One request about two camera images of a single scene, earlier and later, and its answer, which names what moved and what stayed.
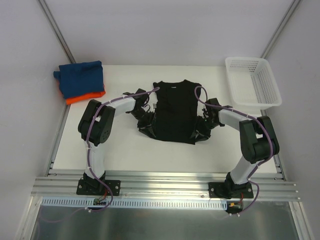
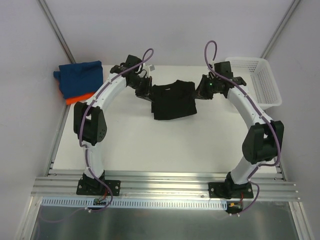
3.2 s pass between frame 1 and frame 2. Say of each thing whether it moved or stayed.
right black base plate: stayed
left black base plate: stayed
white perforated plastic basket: stayed
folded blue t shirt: stayed
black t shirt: moved
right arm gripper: moved
